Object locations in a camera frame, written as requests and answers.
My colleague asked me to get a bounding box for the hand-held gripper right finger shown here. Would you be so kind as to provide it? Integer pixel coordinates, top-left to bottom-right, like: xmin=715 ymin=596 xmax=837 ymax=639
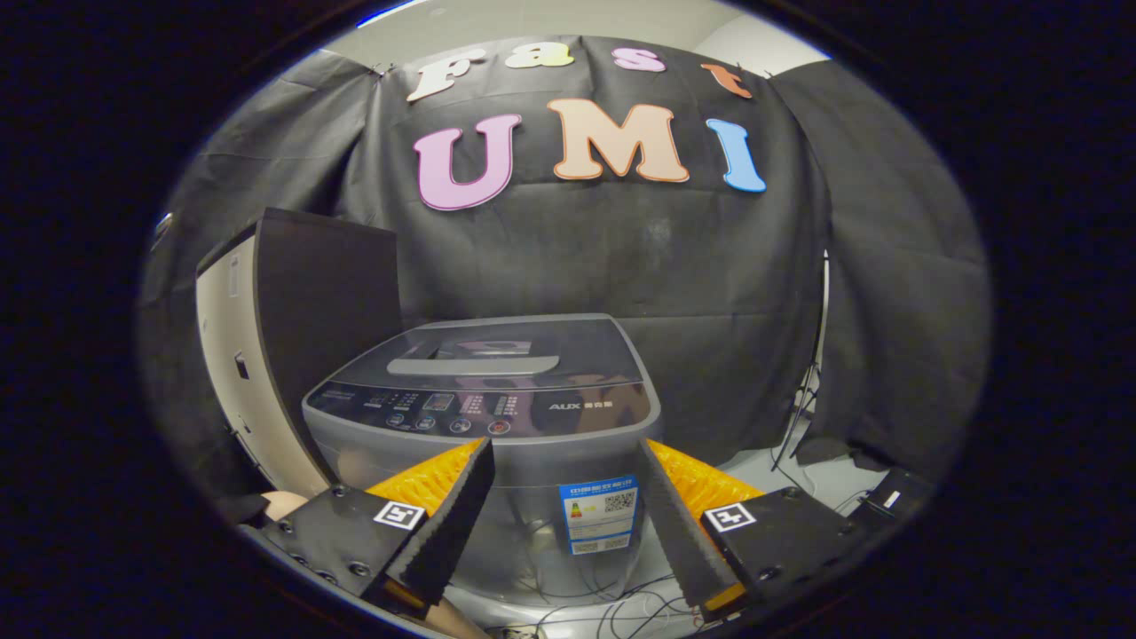
xmin=635 ymin=438 xmax=875 ymax=622

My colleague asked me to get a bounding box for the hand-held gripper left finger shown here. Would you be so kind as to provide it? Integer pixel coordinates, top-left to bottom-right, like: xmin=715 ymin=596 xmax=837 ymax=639
xmin=262 ymin=437 xmax=496 ymax=615

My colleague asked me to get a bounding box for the grey washing machine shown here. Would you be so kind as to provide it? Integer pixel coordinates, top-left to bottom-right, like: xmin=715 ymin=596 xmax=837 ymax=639
xmin=302 ymin=312 xmax=664 ymax=609

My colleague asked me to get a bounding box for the black light stand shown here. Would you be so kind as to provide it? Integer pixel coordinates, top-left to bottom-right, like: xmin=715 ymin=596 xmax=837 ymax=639
xmin=770 ymin=251 xmax=831 ymax=471

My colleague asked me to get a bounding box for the black floor box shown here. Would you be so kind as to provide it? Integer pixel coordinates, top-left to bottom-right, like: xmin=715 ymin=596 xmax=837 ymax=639
xmin=856 ymin=466 xmax=937 ymax=525

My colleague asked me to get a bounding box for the dark brown and cream cabinet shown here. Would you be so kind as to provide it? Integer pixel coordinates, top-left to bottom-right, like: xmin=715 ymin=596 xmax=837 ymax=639
xmin=195 ymin=207 xmax=400 ymax=498

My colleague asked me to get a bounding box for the black backdrop cloth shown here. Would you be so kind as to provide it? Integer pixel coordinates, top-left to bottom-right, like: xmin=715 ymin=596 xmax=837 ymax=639
xmin=138 ymin=35 xmax=993 ymax=525

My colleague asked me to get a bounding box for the tangle of black cables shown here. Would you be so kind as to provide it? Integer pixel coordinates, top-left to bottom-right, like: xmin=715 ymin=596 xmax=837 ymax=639
xmin=479 ymin=568 xmax=711 ymax=639

